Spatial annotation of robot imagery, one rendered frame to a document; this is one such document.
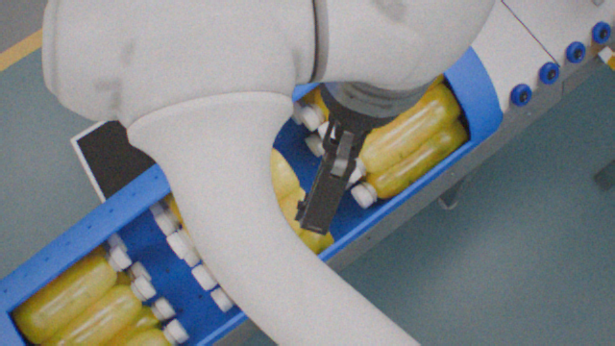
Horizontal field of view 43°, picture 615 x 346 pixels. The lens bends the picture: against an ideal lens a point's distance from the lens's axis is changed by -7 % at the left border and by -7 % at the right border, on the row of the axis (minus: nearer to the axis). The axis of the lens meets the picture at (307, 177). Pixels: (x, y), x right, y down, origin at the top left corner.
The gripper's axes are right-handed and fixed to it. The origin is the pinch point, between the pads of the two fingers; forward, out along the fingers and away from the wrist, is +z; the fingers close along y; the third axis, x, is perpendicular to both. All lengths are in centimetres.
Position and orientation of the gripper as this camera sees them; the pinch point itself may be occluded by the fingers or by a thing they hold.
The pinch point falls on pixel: (328, 156)
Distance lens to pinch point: 84.0
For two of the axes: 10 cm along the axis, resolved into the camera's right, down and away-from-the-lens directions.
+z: -1.5, 3.1, 9.4
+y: -2.7, 9.0, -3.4
